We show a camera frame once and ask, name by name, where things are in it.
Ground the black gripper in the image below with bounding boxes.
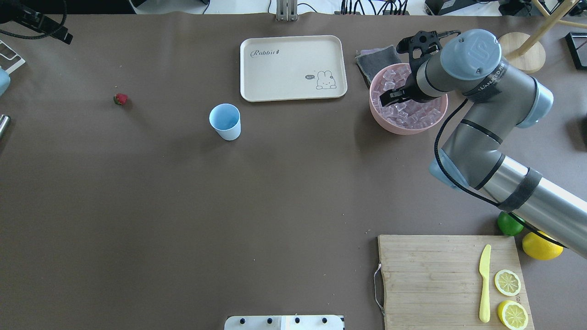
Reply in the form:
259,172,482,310
379,71,434,107

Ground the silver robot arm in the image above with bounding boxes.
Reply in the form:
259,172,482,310
380,29,587,257

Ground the pink bowl of ice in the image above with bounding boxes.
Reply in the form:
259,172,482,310
369,63,449,135

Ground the wooden cup stand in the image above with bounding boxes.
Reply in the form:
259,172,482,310
498,0,587,74

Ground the light blue cup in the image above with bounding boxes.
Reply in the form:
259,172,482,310
208,103,241,141

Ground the white cup rack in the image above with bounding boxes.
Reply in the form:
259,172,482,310
0,40,26,75

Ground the grey folded cloth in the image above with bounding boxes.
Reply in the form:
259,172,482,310
355,44,402,87

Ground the cream rabbit tray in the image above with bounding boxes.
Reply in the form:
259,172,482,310
240,35,348,102

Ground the green lime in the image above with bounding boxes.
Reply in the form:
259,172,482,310
497,212,524,237

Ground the wooden cutting board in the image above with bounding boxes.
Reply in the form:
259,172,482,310
377,235,524,330

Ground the yellow plastic knife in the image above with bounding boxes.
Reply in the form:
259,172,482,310
478,244,492,323

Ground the yellow lemon far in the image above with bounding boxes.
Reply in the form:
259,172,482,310
522,232,564,261

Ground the lemon slice upper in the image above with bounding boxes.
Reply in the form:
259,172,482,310
493,269,522,297

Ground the lemon slice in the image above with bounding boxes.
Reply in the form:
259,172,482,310
493,269,522,297
497,300,530,330

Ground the lemon slice lower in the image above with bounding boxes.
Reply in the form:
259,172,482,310
497,300,530,330

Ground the red strawberry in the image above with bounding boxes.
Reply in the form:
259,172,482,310
113,93,128,106

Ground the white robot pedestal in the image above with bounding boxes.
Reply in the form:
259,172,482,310
224,314,345,330

